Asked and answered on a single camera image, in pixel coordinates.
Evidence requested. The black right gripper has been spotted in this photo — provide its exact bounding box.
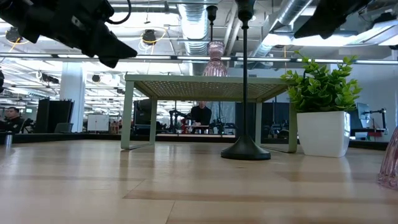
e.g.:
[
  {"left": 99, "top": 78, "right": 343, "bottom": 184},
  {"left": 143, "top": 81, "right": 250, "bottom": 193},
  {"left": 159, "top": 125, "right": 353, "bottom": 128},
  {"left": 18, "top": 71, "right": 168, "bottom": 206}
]
[{"left": 294, "top": 0, "right": 398, "bottom": 40}]

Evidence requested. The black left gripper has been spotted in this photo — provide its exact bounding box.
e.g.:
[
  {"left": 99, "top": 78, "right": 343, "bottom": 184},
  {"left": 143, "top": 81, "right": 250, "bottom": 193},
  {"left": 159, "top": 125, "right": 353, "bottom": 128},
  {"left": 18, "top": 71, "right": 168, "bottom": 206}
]
[{"left": 0, "top": 0, "right": 137, "bottom": 68}]

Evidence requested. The pink ribbed glass candle holder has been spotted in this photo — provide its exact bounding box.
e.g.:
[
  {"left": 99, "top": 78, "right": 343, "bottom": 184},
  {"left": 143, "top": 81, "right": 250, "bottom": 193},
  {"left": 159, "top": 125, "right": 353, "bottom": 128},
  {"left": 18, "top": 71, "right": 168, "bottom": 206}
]
[
  {"left": 376, "top": 126, "right": 398, "bottom": 191},
  {"left": 202, "top": 41, "right": 229, "bottom": 77}
]

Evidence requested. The tall black candlestick holder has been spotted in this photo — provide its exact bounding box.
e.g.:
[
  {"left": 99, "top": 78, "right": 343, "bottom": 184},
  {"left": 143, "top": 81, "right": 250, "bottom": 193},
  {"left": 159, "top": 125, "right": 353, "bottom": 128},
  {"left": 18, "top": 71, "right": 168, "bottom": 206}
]
[
  {"left": 220, "top": 0, "right": 272, "bottom": 162},
  {"left": 206, "top": 4, "right": 218, "bottom": 43}
]

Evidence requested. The black ceiling device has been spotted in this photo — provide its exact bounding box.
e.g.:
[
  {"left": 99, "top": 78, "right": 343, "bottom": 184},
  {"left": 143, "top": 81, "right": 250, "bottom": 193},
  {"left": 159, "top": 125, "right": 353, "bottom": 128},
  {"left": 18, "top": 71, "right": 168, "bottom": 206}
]
[
  {"left": 5, "top": 26, "right": 24, "bottom": 43},
  {"left": 142, "top": 29, "right": 158, "bottom": 46}
]

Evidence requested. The white pillar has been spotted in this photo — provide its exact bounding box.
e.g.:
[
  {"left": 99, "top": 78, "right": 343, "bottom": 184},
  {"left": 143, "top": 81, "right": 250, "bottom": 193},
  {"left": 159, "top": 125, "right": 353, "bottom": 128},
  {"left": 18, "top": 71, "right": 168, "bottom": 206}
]
[{"left": 60, "top": 62, "right": 86, "bottom": 133}]

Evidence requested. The long ceiling light bar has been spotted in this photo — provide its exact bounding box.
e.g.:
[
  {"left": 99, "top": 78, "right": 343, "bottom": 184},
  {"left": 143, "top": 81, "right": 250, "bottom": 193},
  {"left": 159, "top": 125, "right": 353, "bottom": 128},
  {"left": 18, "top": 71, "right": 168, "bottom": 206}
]
[{"left": 0, "top": 53, "right": 398, "bottom": 65}]

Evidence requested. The white cabinet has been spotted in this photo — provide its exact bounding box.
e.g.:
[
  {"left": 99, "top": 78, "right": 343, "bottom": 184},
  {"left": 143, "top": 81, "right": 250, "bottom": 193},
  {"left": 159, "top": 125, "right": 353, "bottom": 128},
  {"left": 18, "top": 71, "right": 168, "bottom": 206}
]
[{"left": 86, "top": 114, "right": 110, "bottom": 133}]

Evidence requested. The black cabinet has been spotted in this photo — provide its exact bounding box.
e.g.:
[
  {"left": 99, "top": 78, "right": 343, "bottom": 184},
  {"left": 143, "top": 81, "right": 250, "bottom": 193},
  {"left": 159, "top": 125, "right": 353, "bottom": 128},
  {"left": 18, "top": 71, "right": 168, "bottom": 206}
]
[{"left": 35, "top": 98, "right": 75, "bottom": 134}]

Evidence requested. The green perforated metal shelf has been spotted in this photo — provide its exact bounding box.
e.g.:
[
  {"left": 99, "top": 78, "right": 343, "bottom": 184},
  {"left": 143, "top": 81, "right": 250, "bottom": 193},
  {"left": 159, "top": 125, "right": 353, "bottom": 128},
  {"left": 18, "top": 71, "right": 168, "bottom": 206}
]
[{"left": 120, "top": 73, "right": 299, "bottom": 154}]

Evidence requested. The background computer monitor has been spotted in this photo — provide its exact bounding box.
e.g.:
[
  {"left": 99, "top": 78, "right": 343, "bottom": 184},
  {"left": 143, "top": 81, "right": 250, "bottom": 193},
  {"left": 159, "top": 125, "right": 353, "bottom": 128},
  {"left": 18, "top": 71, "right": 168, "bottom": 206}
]
[{"left": 356, "top": 102, "right": 373, "bottom": 129}]

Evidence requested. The black background equipment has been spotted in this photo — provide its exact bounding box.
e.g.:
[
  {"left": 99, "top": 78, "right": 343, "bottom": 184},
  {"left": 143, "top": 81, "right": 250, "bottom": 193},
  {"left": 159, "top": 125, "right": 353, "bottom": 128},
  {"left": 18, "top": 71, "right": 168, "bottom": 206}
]
[{"left": 20, "top": 117, "right": 35, "bottom": 134}]

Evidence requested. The person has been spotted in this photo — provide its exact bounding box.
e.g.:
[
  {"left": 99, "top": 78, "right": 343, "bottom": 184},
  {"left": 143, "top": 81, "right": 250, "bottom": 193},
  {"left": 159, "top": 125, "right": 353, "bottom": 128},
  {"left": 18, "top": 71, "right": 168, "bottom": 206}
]
[
  {"left": 186, "top": 101, "right": 213, "bottom": 134},
  {"left": 0, "top": 106, "right": 25, "bottom": 134}
]

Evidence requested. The green plant in white pot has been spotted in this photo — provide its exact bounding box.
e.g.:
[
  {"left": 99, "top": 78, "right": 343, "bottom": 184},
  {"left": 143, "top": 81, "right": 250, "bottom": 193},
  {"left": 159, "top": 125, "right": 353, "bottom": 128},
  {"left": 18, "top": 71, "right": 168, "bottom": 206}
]
[{"left": 280, "top": 51, "right": 364, "bottom": 159}]

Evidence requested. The black partition panel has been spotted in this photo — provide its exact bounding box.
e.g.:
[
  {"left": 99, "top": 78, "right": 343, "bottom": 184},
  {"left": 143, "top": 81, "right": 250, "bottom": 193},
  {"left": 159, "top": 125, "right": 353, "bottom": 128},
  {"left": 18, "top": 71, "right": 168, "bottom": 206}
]
[{"left": 235, "top": 101, "right": 290, "bottom": 139}]

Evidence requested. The black aluminium table frame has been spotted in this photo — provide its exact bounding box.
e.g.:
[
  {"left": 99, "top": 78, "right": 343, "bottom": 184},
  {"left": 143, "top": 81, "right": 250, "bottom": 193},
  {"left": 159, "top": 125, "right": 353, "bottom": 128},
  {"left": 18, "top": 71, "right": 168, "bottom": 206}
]
[{"left": 0, "top": 132, "right": 389, "bottom": 151}]

